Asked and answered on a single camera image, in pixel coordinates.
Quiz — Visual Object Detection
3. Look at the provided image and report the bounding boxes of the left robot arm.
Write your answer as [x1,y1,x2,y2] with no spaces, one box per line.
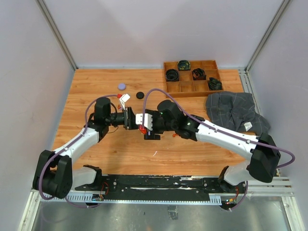
[33,96,138,200]

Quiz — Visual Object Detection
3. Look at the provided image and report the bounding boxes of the orange earbud case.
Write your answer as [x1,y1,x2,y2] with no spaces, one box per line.
[139,127,147,134]

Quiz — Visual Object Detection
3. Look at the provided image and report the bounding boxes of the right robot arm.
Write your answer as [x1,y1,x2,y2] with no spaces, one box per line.
[136,100,281,193]

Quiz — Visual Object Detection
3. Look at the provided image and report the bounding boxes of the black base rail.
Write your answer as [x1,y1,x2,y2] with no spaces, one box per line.
[92,173,246,203]

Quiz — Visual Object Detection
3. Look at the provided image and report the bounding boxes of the wooden compartment tray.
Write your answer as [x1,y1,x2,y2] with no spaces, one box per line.
[164,60,224,98]

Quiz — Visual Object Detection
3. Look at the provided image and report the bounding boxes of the coiled red black strap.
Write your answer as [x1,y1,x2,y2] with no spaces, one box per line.
[192,68,207,80]

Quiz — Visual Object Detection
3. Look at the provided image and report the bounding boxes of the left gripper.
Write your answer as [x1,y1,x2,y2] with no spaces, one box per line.
[106,107,140,130]

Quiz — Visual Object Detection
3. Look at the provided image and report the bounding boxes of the black earbud case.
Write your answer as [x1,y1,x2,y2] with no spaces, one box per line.
[136,91,145,100]

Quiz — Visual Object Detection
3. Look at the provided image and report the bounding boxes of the lilac earbud case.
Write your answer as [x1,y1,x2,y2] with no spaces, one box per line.
[117,83,126,90]

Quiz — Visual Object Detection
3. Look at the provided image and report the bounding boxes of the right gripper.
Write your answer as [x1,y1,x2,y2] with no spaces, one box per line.
[143,110,177,140]

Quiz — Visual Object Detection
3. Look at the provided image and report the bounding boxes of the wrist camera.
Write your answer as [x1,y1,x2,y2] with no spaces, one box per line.
[119,93,130,110]
[135,113,153,131]

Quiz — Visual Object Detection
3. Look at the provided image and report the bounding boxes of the coiled dark strap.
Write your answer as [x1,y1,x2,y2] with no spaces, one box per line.
[207,77,223,91]

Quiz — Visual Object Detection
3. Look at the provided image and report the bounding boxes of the grey checked cloth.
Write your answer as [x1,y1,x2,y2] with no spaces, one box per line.
[205,91,270,135]

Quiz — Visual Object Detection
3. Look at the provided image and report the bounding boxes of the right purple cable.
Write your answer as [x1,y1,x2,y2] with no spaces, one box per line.
[142,89,296,212]

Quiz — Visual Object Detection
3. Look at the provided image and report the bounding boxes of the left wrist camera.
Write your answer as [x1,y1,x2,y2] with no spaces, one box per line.
[119,93,130,110]

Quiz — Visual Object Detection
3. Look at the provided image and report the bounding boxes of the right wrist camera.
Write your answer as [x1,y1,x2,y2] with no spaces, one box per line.
[135,113,153,131]

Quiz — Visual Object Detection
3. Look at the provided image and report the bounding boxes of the coiled green black strap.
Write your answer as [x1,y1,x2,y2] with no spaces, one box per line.
[177,60,191,72]

